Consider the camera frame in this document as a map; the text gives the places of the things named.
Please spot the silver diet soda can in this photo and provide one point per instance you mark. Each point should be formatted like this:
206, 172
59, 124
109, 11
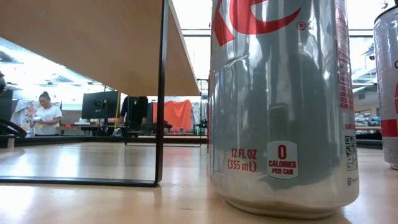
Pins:
280, 109

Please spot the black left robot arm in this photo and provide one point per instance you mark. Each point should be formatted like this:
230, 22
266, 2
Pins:
2, 82

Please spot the wooden shelf with black legs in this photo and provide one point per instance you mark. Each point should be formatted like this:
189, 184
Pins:
93, 37

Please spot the orange cloth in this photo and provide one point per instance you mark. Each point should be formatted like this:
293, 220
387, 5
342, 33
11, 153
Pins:
178, 113

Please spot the person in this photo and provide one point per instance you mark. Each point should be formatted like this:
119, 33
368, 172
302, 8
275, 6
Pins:
48, 116
135, 109

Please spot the yellow pole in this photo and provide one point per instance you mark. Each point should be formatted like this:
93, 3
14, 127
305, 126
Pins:
117, 109

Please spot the small grey object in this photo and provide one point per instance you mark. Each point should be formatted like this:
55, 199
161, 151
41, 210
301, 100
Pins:
117, 132

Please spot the black computer monitor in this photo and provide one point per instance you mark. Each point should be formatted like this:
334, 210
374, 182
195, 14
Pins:
99, 104

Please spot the pile of fabric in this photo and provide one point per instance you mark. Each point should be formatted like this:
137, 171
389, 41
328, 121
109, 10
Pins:
367, 119

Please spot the wooden workbench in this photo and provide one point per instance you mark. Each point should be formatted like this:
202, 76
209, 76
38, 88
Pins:
368, 127

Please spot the black ceiling camera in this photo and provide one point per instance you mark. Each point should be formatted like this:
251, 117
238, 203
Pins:
371, 56

